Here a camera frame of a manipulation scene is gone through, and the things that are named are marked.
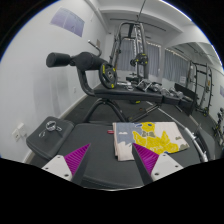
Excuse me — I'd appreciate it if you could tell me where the black steel squat rack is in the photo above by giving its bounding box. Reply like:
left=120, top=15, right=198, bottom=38
left=186, top=59, right=215, bottom=117

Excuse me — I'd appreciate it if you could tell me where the black bench with roller pads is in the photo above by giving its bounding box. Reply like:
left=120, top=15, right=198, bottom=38
left=45, top=39, right=198, bottom=123

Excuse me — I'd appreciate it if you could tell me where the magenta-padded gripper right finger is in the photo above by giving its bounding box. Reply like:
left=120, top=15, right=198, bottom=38
left=131, top=142, right=184, bottom=186

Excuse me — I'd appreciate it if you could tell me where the grey steel power rack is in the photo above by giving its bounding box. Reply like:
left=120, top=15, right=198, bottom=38
left=109, top=21, right=150, bottom=81

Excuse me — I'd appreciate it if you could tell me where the yellow grey printed towel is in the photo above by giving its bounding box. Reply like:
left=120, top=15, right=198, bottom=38
left=112, top=121, right=190, bottom=162

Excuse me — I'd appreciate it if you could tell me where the small black yellow weight plate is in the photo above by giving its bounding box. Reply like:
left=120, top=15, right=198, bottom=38
left=129, top=53, right=149, bottom=67

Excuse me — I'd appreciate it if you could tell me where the black upright panel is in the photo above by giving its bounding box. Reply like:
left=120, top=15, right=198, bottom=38
left=174, top=83, right=198, bottom=116

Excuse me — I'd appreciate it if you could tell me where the grey window curtain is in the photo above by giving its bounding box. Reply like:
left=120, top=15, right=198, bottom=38
left=162, top=49, right=190, bottom=83
left=118, top=38, right=161, bottom=78

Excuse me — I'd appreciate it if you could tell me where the large black yellow weight plate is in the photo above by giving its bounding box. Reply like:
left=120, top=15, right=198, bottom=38
left=99, top=62, right=118, bottom=90

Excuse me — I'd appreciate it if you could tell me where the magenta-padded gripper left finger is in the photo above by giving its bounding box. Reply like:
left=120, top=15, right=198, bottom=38
left=41, top=143, right=94, bottom=186

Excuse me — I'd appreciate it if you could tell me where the chrome barbell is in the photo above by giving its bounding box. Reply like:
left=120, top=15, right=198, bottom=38
left=156, top=106, right=209, bottom=163

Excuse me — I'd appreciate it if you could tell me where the white wall outlet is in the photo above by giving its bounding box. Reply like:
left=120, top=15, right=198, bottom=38
left=11, top=122, right=28, bottom=142

